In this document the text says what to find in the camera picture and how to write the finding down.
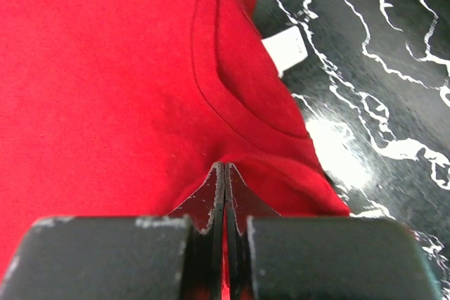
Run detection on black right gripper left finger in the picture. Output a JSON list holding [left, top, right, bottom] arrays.
[[1, 162, 225, 299]]

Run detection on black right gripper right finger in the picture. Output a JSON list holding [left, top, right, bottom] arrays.
[[224, 164, 441, 299]]

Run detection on red t-shirt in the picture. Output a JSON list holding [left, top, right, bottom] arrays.
[[1, 0, 349, 282]]

